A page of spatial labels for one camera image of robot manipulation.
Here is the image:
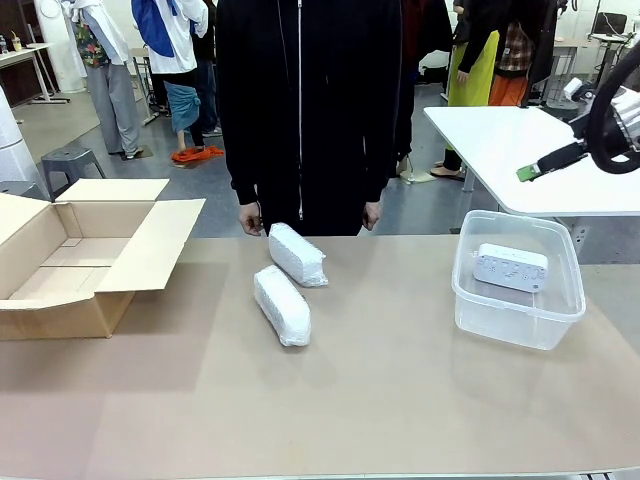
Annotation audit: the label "person's right hand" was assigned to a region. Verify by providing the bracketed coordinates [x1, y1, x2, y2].
[238, 199, 265, 237]

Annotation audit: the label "beige background desk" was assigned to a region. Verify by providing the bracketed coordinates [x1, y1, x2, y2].
[549, 37, 601, 109]

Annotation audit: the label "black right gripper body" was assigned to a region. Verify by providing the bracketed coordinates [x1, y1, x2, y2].
[568, 113, 601, 149]

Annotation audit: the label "black hanging coat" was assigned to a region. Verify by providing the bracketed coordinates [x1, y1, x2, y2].
[524, 0, 561, 86]

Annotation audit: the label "person in white blue top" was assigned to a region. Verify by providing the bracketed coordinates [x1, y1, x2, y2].
[131, 0, 211, 151]

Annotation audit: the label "person's left hand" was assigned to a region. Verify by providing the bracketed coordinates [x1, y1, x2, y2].
[362, 201, 384, 232]

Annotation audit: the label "person in yellow apron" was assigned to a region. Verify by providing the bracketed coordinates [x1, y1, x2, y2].
[439, 0, 501, 182]

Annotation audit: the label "orange cloth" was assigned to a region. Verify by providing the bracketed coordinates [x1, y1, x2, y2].
[171, 144, 225, 165]

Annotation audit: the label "grey metal stool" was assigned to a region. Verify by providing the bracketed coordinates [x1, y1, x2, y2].
[40, 147, 107, 202]

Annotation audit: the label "white background table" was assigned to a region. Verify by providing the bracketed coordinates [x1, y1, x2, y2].
[0, 42, 71, 106]

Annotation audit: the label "clear plastic bin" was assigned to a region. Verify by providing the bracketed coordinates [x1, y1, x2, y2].
[451, 209, 587, 352]

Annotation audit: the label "person's left forearm black sleeve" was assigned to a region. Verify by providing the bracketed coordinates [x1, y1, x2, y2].
[364, 114, 404, 206]

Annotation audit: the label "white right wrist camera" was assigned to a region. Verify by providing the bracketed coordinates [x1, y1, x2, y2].
[563, 77, 596, 103]

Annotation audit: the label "person in dark trousers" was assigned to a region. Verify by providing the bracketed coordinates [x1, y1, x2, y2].
[192, 0, 224, 139]

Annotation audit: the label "white unwrapped digital clock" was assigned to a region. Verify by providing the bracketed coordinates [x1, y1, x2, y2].
[472, 242, 549, 296]

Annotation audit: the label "person in black zip jacket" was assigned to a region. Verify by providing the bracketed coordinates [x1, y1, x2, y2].
[214, 0, 416, 237]

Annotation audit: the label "person in orange trousers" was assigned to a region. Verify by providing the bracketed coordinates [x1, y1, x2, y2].
[488, 19, 532, 109]

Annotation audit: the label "black right arm cable loop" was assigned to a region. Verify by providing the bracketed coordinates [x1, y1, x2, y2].
[585, 47, 640, 176]

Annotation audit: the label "person in floral shirt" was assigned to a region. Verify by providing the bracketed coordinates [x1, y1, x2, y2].
[59, 0, 145, 161]

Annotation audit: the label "person in dark red coat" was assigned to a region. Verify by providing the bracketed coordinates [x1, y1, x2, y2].
[399, 0, 454, 71]

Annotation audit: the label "brown cardboard box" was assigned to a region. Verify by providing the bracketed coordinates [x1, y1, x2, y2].
[0, 178, 207, 342]

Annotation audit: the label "bubble-wrapped clock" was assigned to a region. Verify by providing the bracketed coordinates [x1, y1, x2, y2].
[268, 222, 330, 289]
[253, 264, 312, 349]

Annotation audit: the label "person's right forearm black sleeve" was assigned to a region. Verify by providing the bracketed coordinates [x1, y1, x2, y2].
[230, 114, 264, 206]

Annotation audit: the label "white side table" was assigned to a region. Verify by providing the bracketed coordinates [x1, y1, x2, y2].
[423, 104, 640, 219]

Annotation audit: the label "white cylindrical column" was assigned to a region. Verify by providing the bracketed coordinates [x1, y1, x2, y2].
[33, 0, 87, 94]

